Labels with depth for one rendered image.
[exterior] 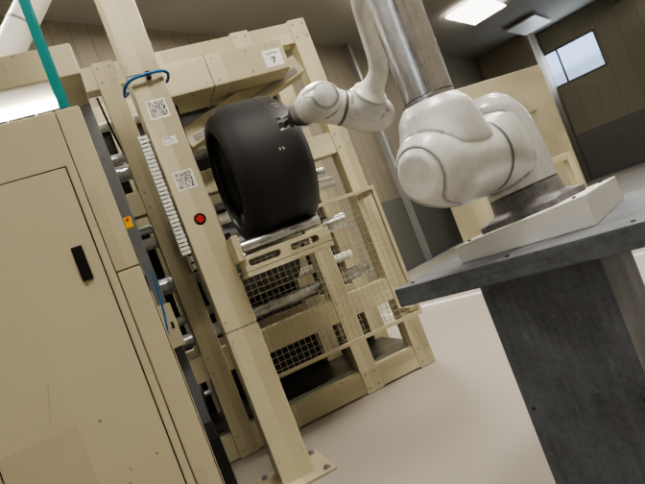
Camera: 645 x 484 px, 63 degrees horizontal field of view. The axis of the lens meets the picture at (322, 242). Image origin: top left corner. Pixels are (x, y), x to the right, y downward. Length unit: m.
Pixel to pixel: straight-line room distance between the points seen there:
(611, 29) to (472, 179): 12.81
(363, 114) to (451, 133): 0.59
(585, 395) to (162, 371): 0.87
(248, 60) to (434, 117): 1.66
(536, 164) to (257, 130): 1.10
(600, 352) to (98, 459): 1.02
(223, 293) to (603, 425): 1.34
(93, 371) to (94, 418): 0.09
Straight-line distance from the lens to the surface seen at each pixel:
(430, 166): 0.97
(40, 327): 1.21
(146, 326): 1.20
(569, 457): 1.31
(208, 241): 2.05
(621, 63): 13.67
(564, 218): 1.09
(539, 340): 1.20
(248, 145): 1.94
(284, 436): 2.13
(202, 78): 2.51
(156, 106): 2.17
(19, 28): 2.64
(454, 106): 1.03
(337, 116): 1.54
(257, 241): 1.99
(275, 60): 2.61
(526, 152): 1.17
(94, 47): 5.89
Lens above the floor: 0.79
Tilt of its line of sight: 1 degrees up
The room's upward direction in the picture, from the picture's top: 21 degrees counter-clockwise
